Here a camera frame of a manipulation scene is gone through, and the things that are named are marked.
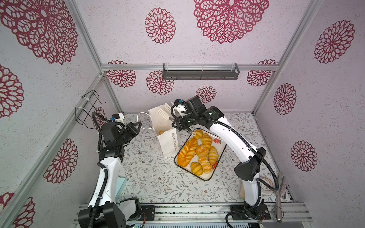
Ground small round bread top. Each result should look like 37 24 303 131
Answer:
193 129 204 140

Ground white tray black rim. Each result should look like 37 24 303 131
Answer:
174 128 227 181

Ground metal handled tool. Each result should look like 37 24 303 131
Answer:
274 173 286 223

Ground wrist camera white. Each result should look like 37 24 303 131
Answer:
174 99 188 117
110 113 125 123

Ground black wall shelf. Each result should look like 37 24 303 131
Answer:
162 64 240 80

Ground metal tongs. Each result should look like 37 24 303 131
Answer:
157 103 174 122

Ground black wire wall rack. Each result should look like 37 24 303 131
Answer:
74 90 106 129

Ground beige sponge block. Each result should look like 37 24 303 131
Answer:
239 180 245 200

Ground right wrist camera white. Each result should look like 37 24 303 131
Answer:
174 99 188 117

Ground twisted bread bottom right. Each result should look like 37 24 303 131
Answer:
199 156 213 173

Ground small round patterned dish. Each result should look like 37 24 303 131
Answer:
259 176 275 193

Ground yellow bun bottom left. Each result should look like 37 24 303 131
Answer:
191 162 203 176

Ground white paper bag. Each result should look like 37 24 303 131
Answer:
137 106 179 158

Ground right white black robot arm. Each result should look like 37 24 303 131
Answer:
170 97 279 220

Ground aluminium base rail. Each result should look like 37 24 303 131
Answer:
141 202 313 223

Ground round croissant bread centre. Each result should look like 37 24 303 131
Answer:
195 144 209 158

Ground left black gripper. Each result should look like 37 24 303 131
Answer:
117 122 142 146

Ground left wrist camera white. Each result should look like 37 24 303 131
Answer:
110 113 125 123

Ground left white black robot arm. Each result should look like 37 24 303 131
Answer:
78 112 144 228

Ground long braided orange bread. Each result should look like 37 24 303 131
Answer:
177 138 198 167

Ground light green box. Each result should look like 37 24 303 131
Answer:
115 176 127 201

